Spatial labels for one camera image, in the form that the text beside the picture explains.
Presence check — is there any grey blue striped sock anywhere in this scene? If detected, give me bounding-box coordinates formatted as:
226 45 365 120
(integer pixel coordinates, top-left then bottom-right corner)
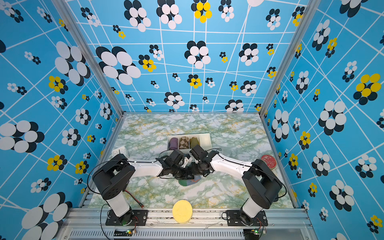
179 176 201 187

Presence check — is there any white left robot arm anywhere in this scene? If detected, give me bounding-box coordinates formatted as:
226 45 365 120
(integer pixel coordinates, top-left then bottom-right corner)
92 150 191 218

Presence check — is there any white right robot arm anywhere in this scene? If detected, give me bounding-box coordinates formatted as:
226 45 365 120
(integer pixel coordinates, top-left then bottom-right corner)
189 145 285 226

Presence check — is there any purple rolled sock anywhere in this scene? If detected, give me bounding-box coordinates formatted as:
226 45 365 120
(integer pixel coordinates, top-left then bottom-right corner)
168 138 179 150

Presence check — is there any white divided storage box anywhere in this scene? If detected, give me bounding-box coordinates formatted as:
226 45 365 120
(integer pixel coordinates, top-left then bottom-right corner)
167 134 212 153

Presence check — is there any olive green rolled sock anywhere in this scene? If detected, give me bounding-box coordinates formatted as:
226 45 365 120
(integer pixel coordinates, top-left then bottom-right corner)
190 137 200 149

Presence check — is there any brown argyle rolled sock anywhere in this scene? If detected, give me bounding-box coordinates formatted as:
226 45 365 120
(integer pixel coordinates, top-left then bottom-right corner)
179 136 190 150

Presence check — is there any yellow round sponge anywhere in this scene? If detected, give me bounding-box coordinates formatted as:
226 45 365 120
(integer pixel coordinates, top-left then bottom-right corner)
172 200 193 224

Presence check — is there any white square alarm clock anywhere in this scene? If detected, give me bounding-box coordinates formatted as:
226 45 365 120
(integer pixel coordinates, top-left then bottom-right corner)
112 146 130 159

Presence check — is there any green circuit board left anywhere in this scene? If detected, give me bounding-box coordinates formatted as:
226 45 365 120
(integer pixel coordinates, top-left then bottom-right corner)
114 230 134 237

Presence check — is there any green circuit board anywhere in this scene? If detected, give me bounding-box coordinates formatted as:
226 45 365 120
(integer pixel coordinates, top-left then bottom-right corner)
114 230 134 237
244 229 261 239

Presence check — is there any green circuit board right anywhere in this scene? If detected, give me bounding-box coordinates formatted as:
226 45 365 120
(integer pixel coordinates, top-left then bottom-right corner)
244 229 261 239

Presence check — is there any red black cable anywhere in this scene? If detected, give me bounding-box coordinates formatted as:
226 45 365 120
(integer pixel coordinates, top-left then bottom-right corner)
124 189 145 209

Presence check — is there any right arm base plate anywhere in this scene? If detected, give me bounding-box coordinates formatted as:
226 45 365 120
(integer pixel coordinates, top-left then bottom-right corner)
225 210 268 228

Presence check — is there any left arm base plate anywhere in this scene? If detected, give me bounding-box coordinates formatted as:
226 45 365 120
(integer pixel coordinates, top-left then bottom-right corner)
106 210 149 227

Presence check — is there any aluminium front rail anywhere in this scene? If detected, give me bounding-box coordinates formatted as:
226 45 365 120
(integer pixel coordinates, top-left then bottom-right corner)
57 208 318 240

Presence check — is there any aluminium corner post right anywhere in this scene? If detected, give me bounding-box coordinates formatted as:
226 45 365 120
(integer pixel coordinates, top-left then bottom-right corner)
260 0 321 117

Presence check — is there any aluminium corner post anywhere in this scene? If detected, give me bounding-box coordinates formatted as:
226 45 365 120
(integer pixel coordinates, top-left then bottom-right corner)
260 0 321 117
52 1 124 118

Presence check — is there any aluminium corner post left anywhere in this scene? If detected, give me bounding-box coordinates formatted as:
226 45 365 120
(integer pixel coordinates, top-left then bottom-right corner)
52 1 124 118

